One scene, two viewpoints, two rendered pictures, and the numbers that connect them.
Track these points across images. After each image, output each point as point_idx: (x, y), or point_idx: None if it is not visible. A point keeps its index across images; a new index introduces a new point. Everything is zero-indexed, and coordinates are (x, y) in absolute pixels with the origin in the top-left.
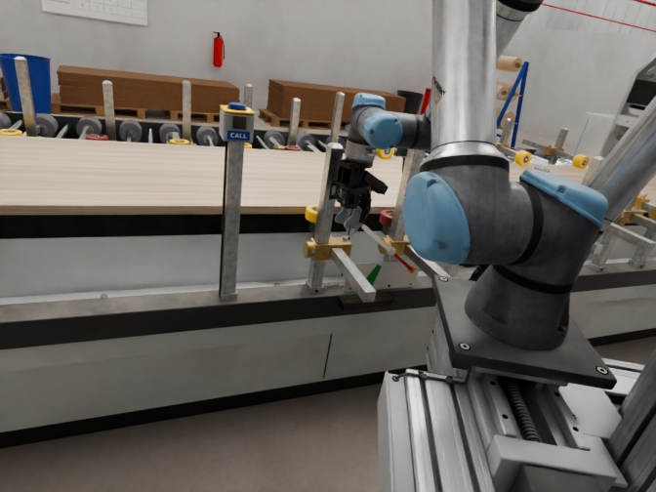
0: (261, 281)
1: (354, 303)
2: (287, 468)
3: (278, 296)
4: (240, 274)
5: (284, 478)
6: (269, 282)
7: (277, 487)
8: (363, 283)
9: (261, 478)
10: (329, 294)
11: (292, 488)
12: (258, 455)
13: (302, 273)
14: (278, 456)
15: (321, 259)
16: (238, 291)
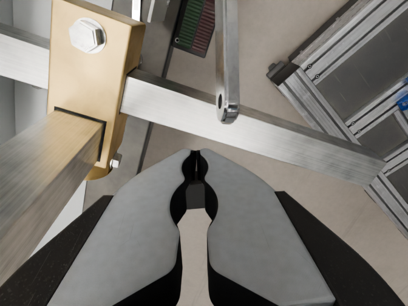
0: (17, 100)
1: (214, 28)
2: (192, 57)
3: (128, 157)
4: (3, 141)
5: (199, 65)
6: (23, 87)
7: (202, 75)
8: (340, 166)
9: (188, 82)
10: (158, 62)
11: (210, 65)
12: (167, 73)
13: (2, 5)
14: (177, 57)
15: (125, 123)
16: (93, 201)
